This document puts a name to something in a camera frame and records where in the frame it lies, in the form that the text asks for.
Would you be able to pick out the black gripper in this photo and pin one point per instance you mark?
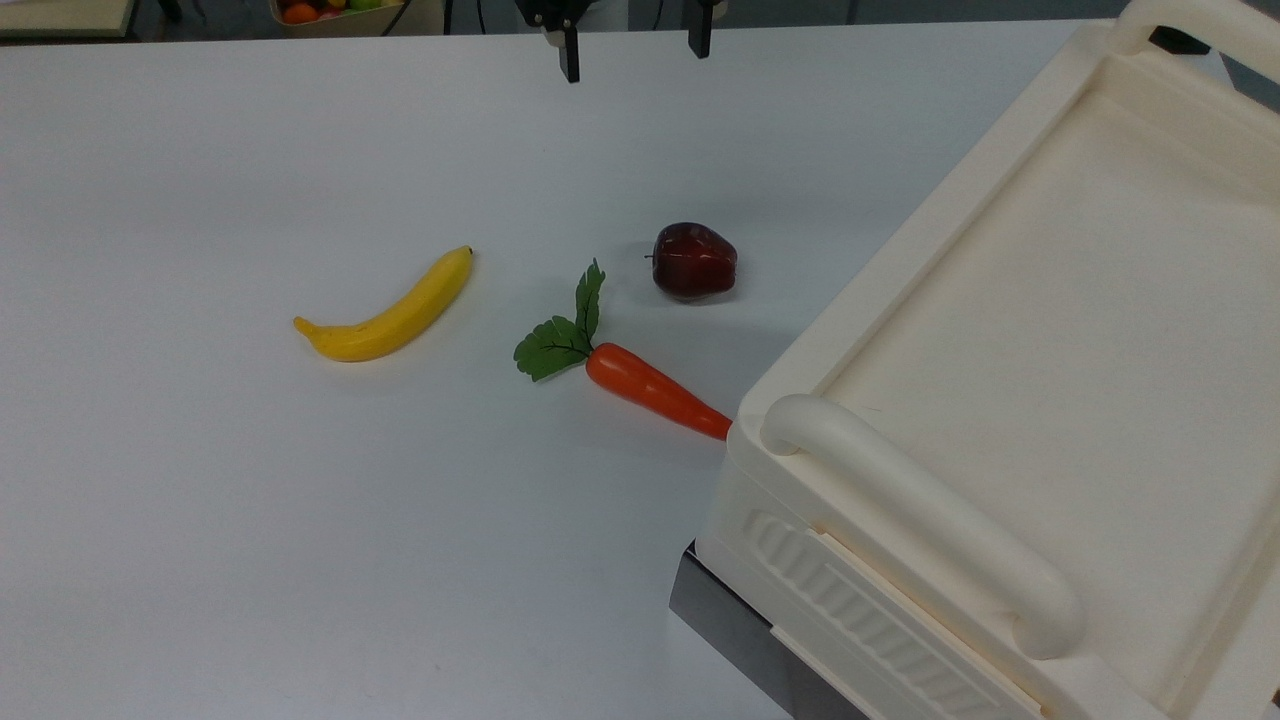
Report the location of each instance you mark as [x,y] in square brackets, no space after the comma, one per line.
[555,10]

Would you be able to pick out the dark red toy apple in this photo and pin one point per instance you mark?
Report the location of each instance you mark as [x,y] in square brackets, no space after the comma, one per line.
[695,262]

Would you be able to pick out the beige bowl of toy fruit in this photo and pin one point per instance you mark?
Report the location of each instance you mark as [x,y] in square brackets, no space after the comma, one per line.
[340,28]

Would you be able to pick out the orange toy fruit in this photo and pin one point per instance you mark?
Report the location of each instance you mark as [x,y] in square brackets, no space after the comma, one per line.
[300,13]

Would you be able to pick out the orange toy carrot with leaves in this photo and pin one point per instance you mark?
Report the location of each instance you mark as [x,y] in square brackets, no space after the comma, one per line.
[650,390]

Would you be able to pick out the yellow toy banana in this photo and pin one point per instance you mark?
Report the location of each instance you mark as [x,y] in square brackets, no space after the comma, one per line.
[390,325]

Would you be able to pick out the light wooden board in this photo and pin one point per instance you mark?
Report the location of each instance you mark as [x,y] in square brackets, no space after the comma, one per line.
[60,15]

